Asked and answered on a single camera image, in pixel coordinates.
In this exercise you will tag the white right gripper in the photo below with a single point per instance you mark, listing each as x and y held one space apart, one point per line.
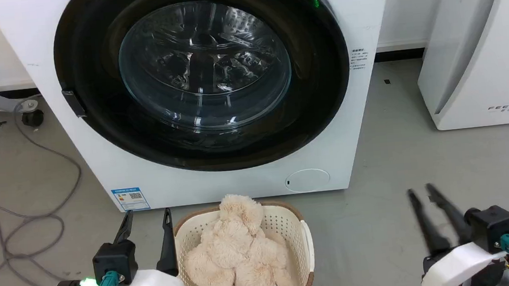
454 270

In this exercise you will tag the white front-load washing machine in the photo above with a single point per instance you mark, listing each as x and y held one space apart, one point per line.
194 187

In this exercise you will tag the black round washer door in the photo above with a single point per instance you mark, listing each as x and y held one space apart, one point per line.
95 111

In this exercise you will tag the blue energy label sticker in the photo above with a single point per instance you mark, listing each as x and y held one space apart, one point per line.
131 199

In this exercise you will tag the beige plush teddy bear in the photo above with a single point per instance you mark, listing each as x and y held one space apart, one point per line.
236 250

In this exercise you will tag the round filter cover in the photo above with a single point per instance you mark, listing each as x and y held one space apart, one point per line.
307 180

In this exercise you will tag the cream plastic laundry basket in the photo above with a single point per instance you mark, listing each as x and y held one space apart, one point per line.
285 223

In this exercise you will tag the black caster wheel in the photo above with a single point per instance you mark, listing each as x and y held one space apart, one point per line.
32 118

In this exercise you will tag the white Feelbird appliance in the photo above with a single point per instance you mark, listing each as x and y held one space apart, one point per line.
472 50

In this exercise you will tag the small text sticker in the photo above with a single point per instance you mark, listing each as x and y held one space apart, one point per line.
359 58

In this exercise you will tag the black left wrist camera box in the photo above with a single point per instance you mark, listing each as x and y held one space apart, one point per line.
115 262

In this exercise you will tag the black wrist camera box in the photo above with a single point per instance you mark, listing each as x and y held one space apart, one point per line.
115 262
494 229

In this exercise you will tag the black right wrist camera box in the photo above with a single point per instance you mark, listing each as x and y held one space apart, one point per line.
494 229

